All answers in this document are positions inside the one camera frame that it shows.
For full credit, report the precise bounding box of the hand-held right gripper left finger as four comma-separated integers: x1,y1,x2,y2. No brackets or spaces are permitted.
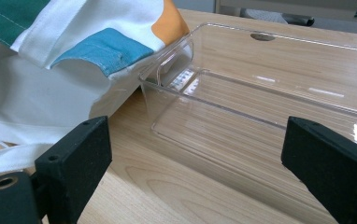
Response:
35,116,113,224

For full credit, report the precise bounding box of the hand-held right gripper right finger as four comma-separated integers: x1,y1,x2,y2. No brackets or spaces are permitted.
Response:
280,116,357,224

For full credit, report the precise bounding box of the white canvas tote bag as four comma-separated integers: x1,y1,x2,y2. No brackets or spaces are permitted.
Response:
0,0,191,176

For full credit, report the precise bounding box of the clear plastic container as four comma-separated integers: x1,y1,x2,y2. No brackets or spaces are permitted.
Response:
138,21,357,224

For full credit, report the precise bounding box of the round table cable grommet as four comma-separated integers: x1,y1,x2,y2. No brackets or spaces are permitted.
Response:
250,32,276,42

